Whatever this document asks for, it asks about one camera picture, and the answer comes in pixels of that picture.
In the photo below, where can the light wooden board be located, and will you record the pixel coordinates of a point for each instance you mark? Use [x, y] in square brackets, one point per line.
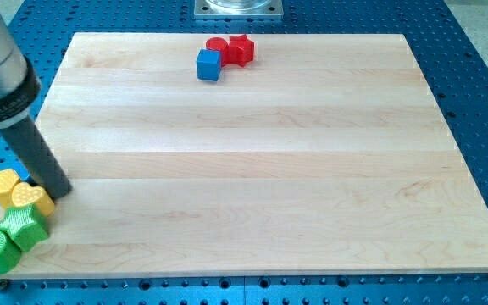
[326, 155]

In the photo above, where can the blue cube block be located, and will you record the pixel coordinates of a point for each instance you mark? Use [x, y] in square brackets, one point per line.
[208, 64]

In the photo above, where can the red star block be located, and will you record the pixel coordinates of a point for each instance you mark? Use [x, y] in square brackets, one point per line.
[240, 50]

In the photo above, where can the red cylinder block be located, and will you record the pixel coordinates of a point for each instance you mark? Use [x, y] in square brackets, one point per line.
[221, 45]

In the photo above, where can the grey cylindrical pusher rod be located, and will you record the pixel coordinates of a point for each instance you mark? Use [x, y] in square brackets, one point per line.
[30, 148]

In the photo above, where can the yellow heart block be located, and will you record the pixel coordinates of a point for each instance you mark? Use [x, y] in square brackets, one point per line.
[25, 194]

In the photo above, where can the green star block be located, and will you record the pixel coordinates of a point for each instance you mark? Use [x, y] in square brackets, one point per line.
[25, 226]

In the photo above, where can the blue perforated table plate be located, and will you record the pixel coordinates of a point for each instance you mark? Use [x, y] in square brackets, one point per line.
[454, 64]

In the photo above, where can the yellow hexagon block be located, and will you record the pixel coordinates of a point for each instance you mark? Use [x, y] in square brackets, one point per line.
[8, 180]

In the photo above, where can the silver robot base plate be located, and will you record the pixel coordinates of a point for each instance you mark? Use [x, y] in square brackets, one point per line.
[238, 9]

